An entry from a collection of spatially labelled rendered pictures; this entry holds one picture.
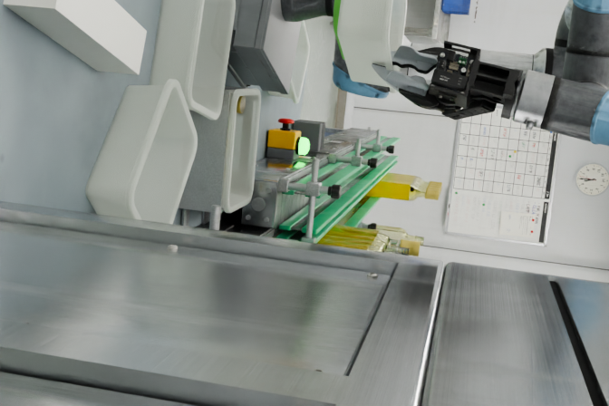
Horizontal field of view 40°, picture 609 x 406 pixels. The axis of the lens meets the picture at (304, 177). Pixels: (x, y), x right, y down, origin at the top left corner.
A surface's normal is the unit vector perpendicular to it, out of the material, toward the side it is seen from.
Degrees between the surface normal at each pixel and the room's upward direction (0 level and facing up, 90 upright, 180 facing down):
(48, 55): 0
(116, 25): 0
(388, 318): 90
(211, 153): 90
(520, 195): 90
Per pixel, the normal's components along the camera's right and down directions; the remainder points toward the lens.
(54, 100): 0.97, 0.11
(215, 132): -0.21, 0.11
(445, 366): 0.09, -0.99
